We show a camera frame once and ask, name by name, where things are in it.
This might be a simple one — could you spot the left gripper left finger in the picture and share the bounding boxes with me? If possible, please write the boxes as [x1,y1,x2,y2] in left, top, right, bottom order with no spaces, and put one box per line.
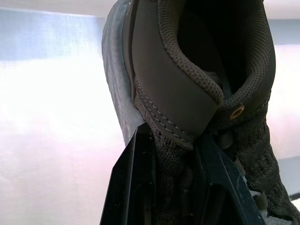
[97,126,157,225]

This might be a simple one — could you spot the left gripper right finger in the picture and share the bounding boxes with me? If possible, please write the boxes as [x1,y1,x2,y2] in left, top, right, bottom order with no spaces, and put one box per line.
[196,132,266,225]

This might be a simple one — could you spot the large olive knit shoe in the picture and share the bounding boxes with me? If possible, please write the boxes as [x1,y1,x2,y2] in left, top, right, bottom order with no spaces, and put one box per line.
[101,0,297,225]

